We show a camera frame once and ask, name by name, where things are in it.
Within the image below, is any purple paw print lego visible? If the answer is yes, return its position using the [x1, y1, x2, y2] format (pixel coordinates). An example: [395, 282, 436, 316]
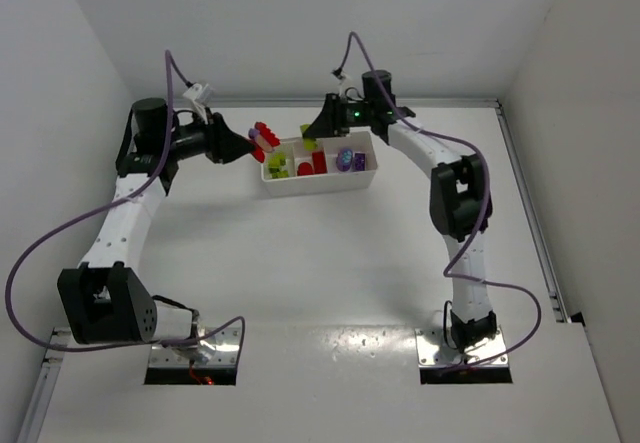
[335, 148, 354, 172]

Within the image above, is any red lego brick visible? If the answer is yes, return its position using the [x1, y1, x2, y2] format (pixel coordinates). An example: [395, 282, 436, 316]
[312, 151, 328, 174]

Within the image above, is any purple square lego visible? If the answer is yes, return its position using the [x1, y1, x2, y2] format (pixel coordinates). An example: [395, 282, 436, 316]
[351, 152, 367, 172]

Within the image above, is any red green lego stack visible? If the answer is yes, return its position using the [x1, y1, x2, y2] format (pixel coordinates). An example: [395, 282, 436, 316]
[267, 152, 289, 179]

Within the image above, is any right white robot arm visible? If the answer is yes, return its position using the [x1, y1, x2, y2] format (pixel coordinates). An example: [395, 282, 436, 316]
[303, 70, 497, 352]

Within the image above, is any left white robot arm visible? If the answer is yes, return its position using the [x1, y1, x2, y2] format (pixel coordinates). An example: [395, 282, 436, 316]
[57, 98, 255, 344]

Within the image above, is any white three-compartment container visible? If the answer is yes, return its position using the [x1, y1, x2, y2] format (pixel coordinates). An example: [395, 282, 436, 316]
[260, 132, 378, 197]

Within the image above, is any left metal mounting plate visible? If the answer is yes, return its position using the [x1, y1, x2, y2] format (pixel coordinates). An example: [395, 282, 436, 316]
[147, 320, 244, 370]

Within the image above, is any metal mounting plate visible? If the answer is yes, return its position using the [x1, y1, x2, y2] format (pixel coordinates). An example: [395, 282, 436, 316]
[147, 320, 244, 370]
[414, 328, 509, 369]

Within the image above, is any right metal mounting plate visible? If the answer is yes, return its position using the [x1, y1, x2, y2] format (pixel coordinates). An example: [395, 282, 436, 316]
[414, 328, 509, 369]

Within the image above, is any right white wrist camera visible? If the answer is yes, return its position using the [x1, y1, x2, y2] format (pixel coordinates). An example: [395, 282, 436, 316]
[332, 68, 351, 97]

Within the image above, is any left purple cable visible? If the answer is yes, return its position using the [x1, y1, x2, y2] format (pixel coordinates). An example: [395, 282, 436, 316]
[4, 49, 246, 352]

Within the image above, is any purple cable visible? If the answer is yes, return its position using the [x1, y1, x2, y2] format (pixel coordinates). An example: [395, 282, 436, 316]
[4, 49, 246, 352]
[332, 31, 543, 372]

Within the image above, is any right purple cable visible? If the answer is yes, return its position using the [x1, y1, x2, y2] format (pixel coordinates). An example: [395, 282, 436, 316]
[332, 31, 543, 372]

